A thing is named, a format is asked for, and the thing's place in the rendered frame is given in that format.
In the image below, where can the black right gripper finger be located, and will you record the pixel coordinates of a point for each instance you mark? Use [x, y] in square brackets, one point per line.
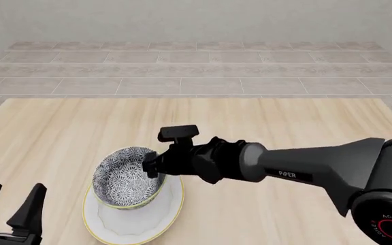
[151, 166]

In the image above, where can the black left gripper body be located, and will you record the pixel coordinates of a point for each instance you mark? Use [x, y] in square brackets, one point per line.
[2, 239]

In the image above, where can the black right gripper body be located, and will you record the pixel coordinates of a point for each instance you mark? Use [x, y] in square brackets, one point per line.
[177, 160]

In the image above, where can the black white patterned bowl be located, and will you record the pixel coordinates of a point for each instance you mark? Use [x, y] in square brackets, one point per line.
[124, 178]

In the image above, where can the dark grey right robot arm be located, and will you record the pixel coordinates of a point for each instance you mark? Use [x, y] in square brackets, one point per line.
[318, 163]

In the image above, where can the white plate with yellow rim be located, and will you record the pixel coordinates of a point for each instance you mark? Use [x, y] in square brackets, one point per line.
[138, 222]

